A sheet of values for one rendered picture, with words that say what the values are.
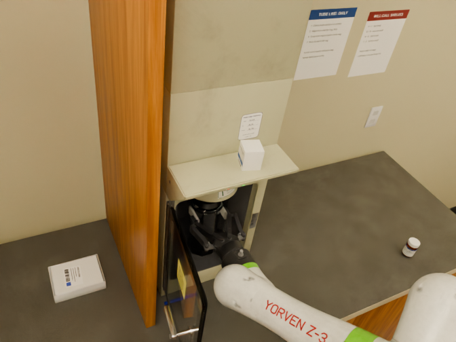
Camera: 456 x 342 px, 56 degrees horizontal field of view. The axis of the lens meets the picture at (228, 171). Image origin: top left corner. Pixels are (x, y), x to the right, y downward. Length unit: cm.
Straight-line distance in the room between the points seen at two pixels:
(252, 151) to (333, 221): 88
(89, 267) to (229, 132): 71
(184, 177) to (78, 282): 62
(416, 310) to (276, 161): 49
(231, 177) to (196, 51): 32
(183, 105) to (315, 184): 113
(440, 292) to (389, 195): 123
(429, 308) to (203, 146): 60
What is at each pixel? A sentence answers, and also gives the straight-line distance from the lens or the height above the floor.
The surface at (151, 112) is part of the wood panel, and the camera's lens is 83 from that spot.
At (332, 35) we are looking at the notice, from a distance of 172.
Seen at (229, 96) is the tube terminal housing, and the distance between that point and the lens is 101.
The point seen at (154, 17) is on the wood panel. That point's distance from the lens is 75.
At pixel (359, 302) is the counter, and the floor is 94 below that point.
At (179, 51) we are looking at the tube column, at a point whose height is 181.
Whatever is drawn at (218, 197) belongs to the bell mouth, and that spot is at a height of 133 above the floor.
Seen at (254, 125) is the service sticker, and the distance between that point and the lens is 110.
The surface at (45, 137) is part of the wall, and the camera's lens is 146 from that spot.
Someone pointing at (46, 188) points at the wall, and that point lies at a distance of 159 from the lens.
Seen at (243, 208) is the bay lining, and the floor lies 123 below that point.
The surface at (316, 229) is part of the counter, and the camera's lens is 179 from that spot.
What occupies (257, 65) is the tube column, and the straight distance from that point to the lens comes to 100.
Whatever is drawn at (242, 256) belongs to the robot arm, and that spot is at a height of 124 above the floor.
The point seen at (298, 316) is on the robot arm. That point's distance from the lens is 97.
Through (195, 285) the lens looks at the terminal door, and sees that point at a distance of 98.
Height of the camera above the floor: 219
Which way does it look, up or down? 40 degrees down
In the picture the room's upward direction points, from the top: 10 degrees clockwise
